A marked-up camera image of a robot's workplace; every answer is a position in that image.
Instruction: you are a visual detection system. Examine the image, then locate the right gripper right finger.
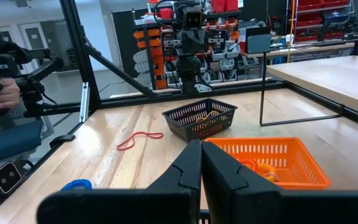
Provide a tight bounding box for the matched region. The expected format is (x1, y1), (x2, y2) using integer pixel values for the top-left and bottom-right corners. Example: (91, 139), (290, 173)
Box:
(202, 141), (358, 224)

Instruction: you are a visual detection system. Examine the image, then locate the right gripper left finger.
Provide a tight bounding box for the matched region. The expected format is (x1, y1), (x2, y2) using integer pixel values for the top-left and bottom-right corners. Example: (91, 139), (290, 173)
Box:
(37, 139), (202, 224)

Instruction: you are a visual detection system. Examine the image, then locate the yellow coil wrist keychain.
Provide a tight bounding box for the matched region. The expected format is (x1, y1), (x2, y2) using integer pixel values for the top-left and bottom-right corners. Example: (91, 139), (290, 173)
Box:
(255, 163), (280, 184)

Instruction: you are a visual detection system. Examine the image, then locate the orange coil wrist keychain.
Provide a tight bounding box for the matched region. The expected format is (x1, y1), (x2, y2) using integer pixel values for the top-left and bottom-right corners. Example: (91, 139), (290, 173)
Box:
(239, 157), (259, 172)

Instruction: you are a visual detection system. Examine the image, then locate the red rubber band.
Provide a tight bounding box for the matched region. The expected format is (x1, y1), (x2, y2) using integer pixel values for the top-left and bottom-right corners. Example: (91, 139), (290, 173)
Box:
(117, 131), (164, 151)

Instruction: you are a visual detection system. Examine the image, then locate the yellow rubber band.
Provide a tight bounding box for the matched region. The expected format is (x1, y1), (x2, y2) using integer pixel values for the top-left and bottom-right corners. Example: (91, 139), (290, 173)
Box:
(196, 110), (221, 123)

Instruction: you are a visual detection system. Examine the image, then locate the black plastic mesh basket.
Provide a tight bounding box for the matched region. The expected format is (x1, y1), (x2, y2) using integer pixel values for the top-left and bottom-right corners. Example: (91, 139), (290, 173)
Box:
(162, 98), (238, 143)

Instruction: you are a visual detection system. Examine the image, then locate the blue coil wrist keychain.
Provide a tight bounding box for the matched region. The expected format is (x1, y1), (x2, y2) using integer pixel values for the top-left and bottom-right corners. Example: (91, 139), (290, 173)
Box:
(60, 179), (93, 191)

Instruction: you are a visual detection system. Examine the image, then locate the background wooden desk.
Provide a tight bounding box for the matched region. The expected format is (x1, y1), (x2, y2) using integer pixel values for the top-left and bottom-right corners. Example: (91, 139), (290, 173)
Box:
(241, 39), (358, 60)

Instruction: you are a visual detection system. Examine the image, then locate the storage rack with orange bins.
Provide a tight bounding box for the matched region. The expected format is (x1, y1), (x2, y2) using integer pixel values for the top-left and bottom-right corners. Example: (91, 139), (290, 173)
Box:
(132, 18), (245, 91)

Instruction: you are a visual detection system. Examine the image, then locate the orange plastic mesh basket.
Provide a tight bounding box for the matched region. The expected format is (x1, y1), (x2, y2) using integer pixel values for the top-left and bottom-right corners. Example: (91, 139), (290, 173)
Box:
(204, 136), (332, 190)

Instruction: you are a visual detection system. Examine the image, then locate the blue-grey monitor back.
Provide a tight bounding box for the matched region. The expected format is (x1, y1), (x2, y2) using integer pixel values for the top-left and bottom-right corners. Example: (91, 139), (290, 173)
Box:
(246, 26), (272, 55)

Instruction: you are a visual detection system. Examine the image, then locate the shelf with red bins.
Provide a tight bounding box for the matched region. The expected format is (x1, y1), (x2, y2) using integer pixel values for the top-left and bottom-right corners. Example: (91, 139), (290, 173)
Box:
(287, 0), (356, 43)

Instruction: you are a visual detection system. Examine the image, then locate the wooden shelf riser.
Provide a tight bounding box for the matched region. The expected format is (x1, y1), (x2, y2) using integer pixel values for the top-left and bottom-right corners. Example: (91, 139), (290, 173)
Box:
(259, 51), (358, 128)

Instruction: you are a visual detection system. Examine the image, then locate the person's leg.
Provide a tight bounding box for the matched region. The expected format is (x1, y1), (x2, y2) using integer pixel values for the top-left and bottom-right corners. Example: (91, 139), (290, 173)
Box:
(0, 119), (44, 166)

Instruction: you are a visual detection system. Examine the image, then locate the person's hand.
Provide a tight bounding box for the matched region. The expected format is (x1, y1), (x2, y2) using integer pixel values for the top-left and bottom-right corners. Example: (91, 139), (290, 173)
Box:
(0, 77), (21, 110)

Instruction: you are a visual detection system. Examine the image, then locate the black aluminium table frame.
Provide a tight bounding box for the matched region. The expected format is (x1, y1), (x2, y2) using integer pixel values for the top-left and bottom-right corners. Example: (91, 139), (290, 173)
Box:
(0, 0), (358, 218)

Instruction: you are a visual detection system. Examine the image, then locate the black table edge bracket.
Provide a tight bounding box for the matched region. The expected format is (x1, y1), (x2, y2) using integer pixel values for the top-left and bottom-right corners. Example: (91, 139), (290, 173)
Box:
(48, 134), (76, 149)

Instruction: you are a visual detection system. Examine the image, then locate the silver aluminium bracket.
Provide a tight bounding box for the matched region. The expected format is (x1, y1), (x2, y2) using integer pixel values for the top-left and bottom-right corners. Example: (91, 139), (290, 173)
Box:
(79, 82), (90, 123)

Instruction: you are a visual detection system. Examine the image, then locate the grey table-level camera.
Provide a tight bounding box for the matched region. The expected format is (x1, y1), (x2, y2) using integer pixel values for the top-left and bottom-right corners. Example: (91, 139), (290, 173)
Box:
(0, 161), (24, 195)

